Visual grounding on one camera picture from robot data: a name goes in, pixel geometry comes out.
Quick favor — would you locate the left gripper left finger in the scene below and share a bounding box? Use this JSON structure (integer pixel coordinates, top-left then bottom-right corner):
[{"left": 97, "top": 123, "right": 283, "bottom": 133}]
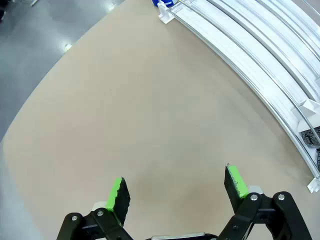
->
[{"left": 56, "top": 176, "right": 133, "bottom": 240}]

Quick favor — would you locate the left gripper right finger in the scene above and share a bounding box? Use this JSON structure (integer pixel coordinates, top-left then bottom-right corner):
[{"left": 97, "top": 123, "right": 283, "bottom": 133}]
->
[{"left": 217, "top": 163, "right": 313, "bottom": 240}]

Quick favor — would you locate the black Pepsi can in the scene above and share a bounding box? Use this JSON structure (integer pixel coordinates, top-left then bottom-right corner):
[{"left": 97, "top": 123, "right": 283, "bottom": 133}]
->
[{"left": 299, "top": 125, "right": 320, "bottom": 149}]

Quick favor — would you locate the clear can dispenser rack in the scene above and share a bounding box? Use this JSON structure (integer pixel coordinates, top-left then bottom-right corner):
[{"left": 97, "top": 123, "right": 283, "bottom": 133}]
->
[{"left": 157, "top": 0, "right": 320, "bottom": 193}]

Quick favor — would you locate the blue Pocari Sweat can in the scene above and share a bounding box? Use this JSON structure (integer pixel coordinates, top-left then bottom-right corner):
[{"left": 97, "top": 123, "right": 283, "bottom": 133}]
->
[{"left": 151, "top": 0, "right": 176, "bottom": 7}]

